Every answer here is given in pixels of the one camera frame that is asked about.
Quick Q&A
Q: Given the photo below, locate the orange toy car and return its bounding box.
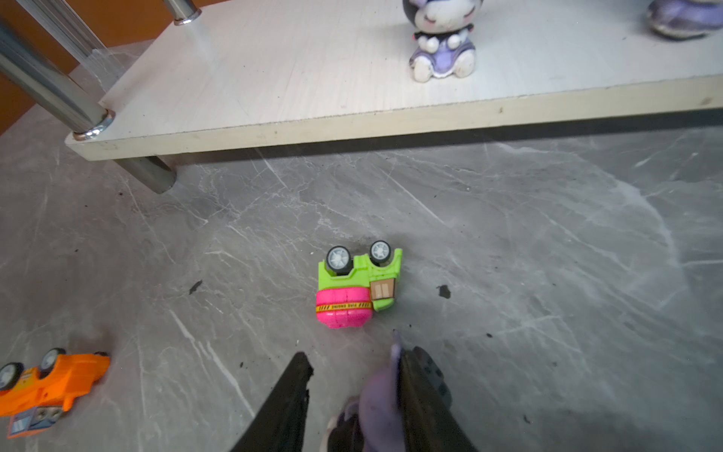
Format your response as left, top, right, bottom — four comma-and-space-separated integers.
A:
1, 348, 111, 439

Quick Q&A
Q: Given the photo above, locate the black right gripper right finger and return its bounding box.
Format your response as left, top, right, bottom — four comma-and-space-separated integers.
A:
397, 347, 476, 452

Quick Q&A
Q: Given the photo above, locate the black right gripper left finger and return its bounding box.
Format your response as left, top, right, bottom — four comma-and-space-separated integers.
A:
232, 351, 314, 452

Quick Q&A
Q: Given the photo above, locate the green pink toy car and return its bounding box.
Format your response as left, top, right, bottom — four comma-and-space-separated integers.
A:
316, 240, 403, 329

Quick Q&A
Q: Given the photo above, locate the black purple Kuromi figure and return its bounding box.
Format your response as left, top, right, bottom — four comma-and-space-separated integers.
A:
647, 0, 722, 40

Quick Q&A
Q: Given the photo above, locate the purple black figure toy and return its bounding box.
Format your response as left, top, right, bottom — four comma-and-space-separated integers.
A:
402, 0, 483, 83

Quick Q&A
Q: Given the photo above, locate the white two-tier shelf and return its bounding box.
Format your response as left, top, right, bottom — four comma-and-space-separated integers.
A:
1, 1, 722, 193

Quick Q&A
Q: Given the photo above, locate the small purple figure toy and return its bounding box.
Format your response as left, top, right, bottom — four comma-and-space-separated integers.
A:
320, 331, 406, 451

